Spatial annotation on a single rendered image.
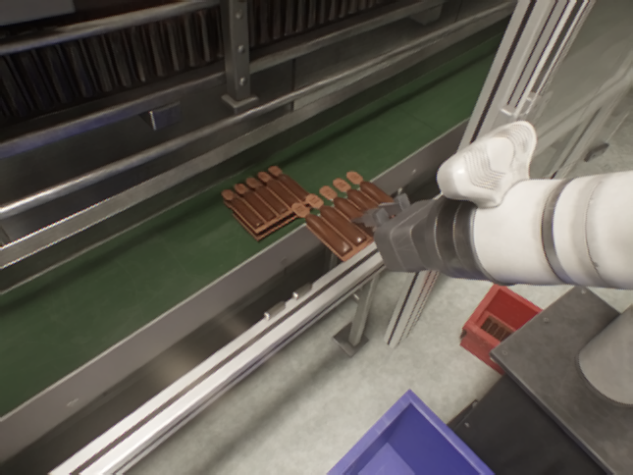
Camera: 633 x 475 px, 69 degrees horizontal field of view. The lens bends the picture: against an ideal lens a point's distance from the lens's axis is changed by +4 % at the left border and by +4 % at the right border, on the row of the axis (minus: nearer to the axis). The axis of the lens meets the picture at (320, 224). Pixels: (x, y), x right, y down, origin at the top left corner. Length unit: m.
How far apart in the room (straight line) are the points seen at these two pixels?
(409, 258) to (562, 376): 0.44
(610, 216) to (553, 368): 0.53
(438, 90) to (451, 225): 0.64
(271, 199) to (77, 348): 0.30
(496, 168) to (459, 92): 0.65
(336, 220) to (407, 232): 0.11
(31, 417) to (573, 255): 0.53
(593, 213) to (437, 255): 0.12
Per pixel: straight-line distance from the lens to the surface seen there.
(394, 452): 1.01
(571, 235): 0.30
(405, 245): 0.40
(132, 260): 0.65
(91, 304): 0.62
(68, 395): 0.60
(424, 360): 1.36
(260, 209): 0.63
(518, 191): 0.33
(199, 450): 1.23
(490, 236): 0.33
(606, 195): 0.30
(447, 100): 0.95
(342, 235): 0.48
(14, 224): 0.74
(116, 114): 0.55
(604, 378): 0.78
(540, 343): 0.81
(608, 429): 0.79
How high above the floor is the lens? 1.17
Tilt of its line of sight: 48 degrees down
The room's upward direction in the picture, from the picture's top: 7 degrees clockwise
